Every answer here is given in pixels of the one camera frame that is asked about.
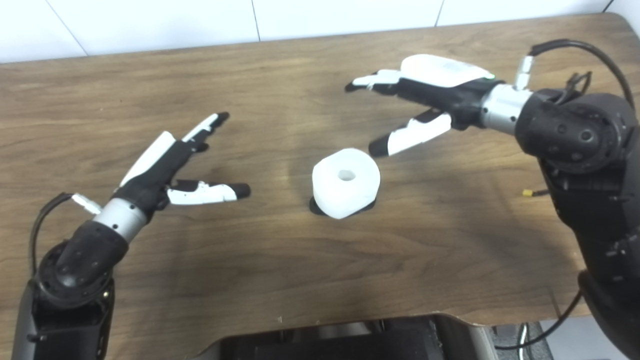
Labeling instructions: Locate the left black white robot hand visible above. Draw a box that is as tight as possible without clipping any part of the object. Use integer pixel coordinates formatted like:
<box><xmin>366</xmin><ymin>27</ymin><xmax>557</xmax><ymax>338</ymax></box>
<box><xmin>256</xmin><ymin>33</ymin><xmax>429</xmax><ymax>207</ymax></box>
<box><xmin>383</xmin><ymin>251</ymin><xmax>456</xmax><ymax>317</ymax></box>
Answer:
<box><xmin>116</xmin><ymin>111</ymin><xmax>251</xmax><ymax>216</ymax></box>

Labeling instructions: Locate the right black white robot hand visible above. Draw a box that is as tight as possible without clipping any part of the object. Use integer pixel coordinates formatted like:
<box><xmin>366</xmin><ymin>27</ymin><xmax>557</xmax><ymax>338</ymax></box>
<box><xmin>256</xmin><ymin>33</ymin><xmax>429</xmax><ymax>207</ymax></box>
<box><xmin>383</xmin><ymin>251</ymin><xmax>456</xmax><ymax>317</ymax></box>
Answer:
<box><xmin>344</xmin><ymin>54</ymin><xmax>501</xmax><ymax>158</ymax></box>

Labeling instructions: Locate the round white piece with hole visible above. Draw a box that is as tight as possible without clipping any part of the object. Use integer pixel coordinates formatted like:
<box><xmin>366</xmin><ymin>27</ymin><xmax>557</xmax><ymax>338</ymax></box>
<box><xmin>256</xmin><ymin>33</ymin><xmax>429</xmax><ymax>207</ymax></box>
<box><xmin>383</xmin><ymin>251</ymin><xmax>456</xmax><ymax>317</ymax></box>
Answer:
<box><xmin>312</xmin><ymin>148</ymin><xmax>381</xmax><ymax>220</ymax></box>

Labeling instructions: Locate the black flanged holder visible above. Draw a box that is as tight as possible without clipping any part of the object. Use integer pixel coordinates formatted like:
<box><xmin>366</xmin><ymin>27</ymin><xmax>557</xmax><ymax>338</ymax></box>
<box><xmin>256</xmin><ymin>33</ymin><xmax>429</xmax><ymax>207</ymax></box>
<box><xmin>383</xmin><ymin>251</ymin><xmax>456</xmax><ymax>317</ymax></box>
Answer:
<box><xmin>309</xmin><ymin>196</ymin><xmax>377</xmax><ymax>217</ymax></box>

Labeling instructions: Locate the black robot torso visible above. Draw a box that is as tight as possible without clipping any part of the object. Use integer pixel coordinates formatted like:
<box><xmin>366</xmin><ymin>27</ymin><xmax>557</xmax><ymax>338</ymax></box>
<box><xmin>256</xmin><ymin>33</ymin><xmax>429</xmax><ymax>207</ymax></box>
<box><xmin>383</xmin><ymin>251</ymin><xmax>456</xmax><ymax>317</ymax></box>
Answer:
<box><xmin>192</xmin><ymin>315</ymin><xmax>501</xmax><ymax>360</ymax></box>

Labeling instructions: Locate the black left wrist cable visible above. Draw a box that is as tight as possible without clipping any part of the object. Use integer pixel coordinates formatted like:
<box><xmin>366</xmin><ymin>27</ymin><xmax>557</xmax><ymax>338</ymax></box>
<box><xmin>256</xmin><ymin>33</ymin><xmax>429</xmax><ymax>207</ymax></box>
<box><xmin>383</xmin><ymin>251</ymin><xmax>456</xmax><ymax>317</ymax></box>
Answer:
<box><xmin>29</xmin><ymin>192</ymin><xmax>103</xmax><ymax>278</ymax></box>

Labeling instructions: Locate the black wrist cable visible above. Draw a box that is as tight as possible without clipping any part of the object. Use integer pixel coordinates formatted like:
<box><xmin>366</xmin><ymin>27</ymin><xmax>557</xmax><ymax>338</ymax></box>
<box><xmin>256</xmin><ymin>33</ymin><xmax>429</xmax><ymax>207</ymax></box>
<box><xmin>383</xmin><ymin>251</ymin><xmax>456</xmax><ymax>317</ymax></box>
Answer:
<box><xmin>514</xmin><ymin>39</ymin><xmax>636</xmax><ymax>111</ymax></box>
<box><xmin>29</xmin><ymin>192</ymin><xmax>103</xmax><ymax>278</ymax></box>

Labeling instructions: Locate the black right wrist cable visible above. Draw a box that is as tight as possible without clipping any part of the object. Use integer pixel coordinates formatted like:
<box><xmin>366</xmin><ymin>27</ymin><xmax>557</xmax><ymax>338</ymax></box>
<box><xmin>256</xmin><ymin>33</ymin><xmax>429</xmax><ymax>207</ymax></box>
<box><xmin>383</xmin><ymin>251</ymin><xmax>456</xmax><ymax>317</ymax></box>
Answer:
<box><xmin>514</xmin><ymin>39</ymin><xmax>636</xmax><ymax>111</ymax></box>

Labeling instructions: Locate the thin black hanging cable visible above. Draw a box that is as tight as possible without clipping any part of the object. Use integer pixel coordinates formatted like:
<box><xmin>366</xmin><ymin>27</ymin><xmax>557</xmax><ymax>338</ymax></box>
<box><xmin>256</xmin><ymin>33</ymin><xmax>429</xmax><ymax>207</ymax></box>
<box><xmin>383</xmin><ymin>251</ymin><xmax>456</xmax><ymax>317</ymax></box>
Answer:
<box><xmin>492</xmin><ymin>290</ymin><xmax>583</xmax><ymax>351</ymax></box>

